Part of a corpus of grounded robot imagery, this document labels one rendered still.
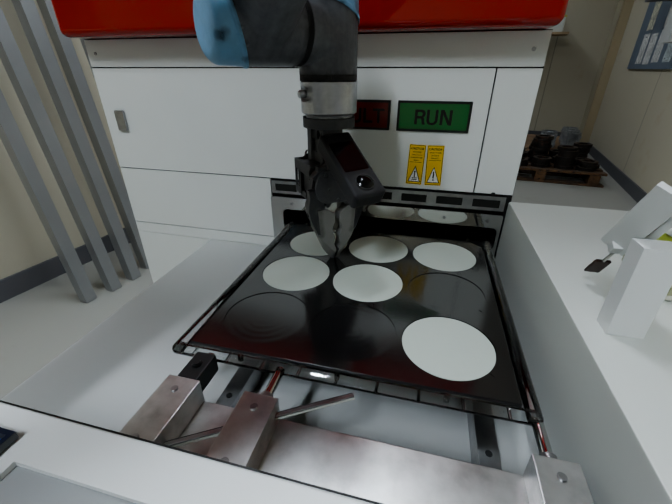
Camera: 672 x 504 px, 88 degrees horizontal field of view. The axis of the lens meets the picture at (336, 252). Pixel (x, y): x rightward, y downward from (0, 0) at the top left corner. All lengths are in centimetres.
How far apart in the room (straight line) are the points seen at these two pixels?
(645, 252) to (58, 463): 43
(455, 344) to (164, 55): 69
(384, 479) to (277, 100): 59
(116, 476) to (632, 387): 35
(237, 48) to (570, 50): 767
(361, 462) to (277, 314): 20
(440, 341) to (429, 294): 9
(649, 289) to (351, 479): 28
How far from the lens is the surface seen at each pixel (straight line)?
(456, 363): 40
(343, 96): 48
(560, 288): 44
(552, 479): 34
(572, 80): 798
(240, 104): 73
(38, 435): 32
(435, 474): 35
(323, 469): 34
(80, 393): 56
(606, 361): 36
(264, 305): 47
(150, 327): 62
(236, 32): 41
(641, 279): 37
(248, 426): 33
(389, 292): 49
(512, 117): 66
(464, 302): 49
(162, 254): 97
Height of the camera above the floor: 117
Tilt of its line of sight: 28 degrees down
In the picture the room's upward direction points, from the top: straight up
